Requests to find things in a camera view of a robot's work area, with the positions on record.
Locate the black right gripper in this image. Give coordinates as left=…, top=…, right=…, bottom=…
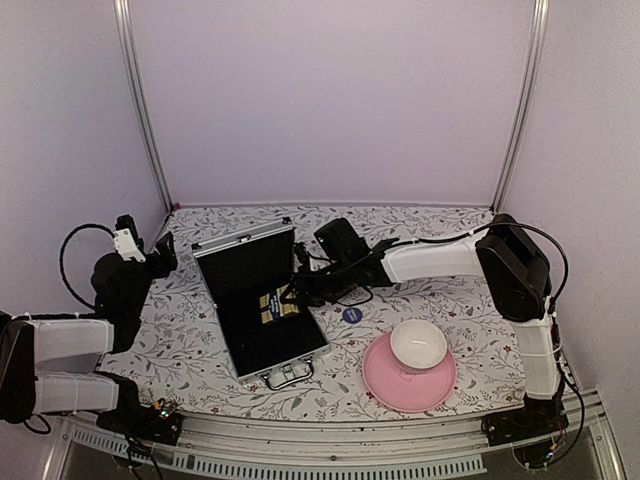
left=279, top=258, right=353, bottom=309

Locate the blue gold card deck box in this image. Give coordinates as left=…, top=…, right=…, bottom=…
left=259, top=286, right=300, bottom=325

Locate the aluminium poker case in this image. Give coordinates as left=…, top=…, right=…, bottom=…
left=191, top=217, right=330, bottom=391

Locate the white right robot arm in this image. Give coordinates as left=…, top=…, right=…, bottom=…
left=280, top=214, right=564, bottom=436

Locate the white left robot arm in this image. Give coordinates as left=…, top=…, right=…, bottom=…
left=1, top=227, right=177, bottom=434

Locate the blue dealer button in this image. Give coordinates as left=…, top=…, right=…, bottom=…
left=342, top=307, right=363, bottom=324

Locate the white bowl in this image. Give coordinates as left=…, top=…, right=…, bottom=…
left=389, top=319, right=448, bottom=374

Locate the pink plate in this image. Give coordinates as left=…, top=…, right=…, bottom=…
left=362, top=333, right=457, bottom=413

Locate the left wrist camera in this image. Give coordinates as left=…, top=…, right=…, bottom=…
left=113, top=214, right=146, bottom=263

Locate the front aluminium rail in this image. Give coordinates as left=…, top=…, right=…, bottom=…
left=42, top=389, right=629, bottom=479

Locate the left aluminium frame post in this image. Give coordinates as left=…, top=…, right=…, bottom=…
left=113, top=0, right=174, bottom=213

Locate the aluminium frame post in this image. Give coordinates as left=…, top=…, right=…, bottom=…
left=113, top=0, right=174, bottom=213
left=491, top=0, right=550, bottom=213

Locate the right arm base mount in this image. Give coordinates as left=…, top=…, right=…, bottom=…
left=481, top=407, right=569, bottom=446

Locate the right aluminium frame post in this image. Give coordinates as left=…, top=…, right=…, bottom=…
left=491, top=0, right=550, bottom=213

